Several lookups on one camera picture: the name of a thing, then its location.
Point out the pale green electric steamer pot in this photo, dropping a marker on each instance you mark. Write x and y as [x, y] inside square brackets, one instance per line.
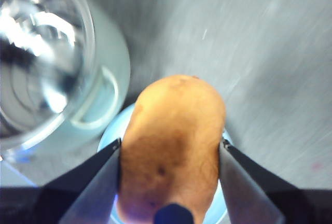
[114, 53]

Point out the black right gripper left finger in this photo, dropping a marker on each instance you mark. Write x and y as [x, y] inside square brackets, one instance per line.
[88, 187]

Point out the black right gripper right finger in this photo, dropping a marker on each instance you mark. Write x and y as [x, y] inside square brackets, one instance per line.
[254, 193]

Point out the blue round plate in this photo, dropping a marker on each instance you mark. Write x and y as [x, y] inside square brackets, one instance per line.
[109, 133]

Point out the brown potato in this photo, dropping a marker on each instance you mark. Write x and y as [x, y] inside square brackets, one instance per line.
[171, 136]

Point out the glass lid with grey knob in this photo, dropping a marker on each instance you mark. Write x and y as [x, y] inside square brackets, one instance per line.
[52, 40]

